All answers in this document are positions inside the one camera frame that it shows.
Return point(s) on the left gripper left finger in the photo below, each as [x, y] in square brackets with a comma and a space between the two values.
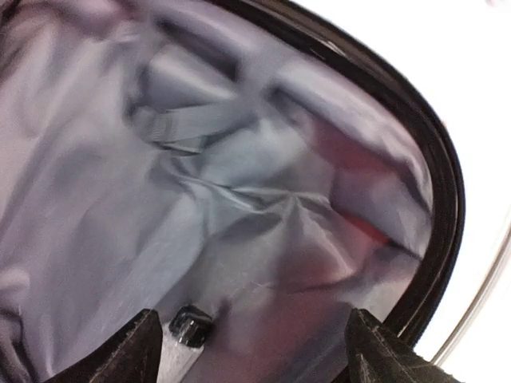
[132, 354]

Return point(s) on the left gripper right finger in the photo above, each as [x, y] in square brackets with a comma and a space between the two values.
[375, 354]

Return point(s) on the pink and teal kids suitcase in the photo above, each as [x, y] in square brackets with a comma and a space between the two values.
[246, 158]

